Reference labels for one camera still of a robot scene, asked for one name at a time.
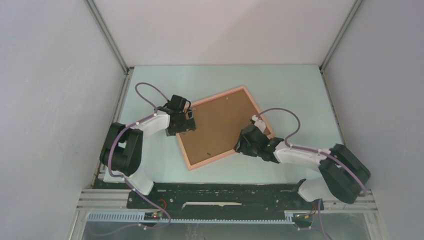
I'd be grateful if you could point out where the brown backing board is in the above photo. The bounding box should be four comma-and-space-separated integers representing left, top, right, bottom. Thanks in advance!
178, 89, 272, 167

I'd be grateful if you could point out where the orange wooden picture frame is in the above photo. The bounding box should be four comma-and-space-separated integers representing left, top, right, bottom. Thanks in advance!
174, 86, 276, 172

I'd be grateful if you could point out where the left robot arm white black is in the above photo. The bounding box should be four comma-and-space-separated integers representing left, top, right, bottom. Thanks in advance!
99, 95, 196, 208

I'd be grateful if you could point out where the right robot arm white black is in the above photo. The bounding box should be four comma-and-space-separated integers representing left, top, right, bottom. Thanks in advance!
234, 124, 371, 209

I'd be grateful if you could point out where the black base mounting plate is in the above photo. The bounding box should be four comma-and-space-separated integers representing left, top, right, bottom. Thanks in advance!
126, 183, 324, 221

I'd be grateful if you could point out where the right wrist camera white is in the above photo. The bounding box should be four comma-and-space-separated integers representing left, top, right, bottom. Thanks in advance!
250, 114, 268, 135

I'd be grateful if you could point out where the grey cable duct strip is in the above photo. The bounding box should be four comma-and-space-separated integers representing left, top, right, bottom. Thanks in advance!
87, 211, 295, 225

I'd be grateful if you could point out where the left aluminium corner post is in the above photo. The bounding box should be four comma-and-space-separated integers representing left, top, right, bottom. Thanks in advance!
84, 0, 129, 74

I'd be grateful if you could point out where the aluminium corner post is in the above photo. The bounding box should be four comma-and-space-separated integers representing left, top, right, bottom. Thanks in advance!
319, 0, 364, 74
84, 0, 129, 74

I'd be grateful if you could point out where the right aluminium corner post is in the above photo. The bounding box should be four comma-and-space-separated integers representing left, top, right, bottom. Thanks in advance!
319, 0, 364, 74

